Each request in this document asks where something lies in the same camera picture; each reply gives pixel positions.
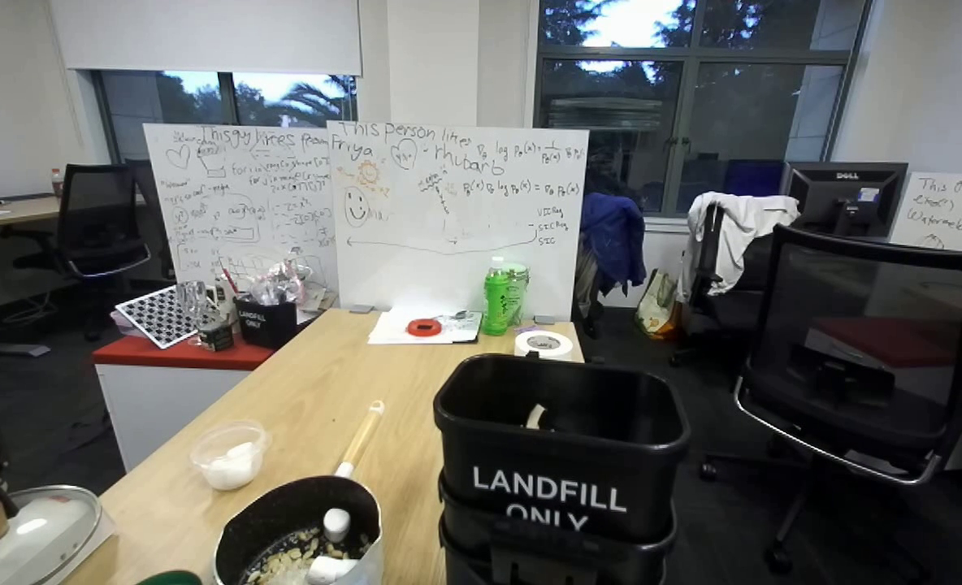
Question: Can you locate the glass pot lid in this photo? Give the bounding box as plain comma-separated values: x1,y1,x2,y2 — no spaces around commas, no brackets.
0,484,113,585

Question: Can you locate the green soap bottle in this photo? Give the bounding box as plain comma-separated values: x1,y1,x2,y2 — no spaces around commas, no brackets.
482,255,528,333

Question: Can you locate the left whiteboard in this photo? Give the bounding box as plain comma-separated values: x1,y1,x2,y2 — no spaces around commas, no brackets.
142,123,336,288

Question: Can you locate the white jacket on chair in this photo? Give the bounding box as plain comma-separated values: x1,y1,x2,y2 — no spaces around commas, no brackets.
688,191,799,296

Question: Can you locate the white window blind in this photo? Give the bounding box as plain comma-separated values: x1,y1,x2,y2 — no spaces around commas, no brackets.
47,0,360,74

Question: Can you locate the computer monitor right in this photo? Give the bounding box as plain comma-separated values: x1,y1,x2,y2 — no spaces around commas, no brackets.
785,163,905,237

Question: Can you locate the clear plastic container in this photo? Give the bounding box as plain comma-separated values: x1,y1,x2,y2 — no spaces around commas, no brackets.
191,423,269,490

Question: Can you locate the red tape roll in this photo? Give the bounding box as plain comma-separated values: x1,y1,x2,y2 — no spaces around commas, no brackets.
405,319,440,339

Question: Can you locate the white tape roll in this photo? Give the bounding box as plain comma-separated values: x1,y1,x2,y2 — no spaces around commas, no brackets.
512,328,574,359

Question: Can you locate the black landfill bin stack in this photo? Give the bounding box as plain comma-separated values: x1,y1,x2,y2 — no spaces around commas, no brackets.
432,355,688,585

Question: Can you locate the white paper sheet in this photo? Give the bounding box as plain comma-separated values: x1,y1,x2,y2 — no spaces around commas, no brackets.
366,310,482,343

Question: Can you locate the small black landfill bin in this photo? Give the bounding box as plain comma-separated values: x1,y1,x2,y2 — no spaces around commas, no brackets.
237,303,295,347

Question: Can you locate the blue jacket on chair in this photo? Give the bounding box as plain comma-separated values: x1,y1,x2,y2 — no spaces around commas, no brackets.
582,191,647,291

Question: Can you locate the dark green plastic cup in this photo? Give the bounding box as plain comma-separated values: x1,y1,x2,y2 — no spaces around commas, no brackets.
135,569,202,585

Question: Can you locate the white cabinet red top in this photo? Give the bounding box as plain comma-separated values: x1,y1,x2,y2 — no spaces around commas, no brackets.
92,339,269,470

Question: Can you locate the black mesh office chair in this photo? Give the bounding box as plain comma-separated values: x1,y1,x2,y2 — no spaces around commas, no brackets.
697,225,962,579

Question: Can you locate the black office chair left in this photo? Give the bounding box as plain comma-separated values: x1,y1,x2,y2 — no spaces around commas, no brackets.
55,165,153,278

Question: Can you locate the white saucepan wooden handle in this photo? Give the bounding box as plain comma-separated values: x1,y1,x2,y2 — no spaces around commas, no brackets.
210,400,387,585

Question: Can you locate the large whiteboard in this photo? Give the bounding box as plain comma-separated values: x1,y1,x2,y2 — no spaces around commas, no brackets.
327,123,589,319

